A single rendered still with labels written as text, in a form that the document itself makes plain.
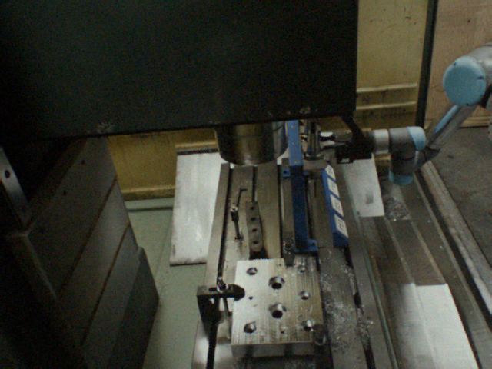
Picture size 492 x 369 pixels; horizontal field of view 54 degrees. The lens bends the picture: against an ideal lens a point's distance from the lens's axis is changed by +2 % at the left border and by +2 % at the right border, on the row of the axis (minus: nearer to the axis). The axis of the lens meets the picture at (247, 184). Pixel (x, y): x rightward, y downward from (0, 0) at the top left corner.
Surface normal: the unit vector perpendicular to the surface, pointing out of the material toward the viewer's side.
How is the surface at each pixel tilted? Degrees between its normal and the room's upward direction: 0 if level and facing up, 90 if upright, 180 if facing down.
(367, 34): 89
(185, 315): 0
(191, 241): 24
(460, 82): 88
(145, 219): 0
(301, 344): 90
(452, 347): 8
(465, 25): 90
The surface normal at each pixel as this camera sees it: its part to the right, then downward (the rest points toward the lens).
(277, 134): 0.68, 0.35
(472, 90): -0.82, 0.37
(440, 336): -0.11, -0.73
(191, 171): -0.11, -0.51
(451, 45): -0.10, 0.56
